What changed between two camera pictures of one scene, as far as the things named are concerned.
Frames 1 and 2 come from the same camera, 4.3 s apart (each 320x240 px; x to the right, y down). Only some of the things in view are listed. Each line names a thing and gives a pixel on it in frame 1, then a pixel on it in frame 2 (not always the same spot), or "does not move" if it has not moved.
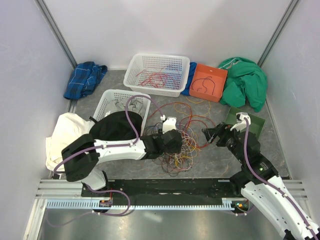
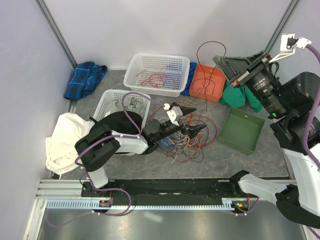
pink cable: x=156 y=77 does not move
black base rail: x=168 y=192 does not move
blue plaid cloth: x=85 y=76 does not move
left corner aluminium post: x=52 y=25 does not move
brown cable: x=169 y=167 -> x=206 y=98
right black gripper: x=221 y=129 -> x=234 y=67
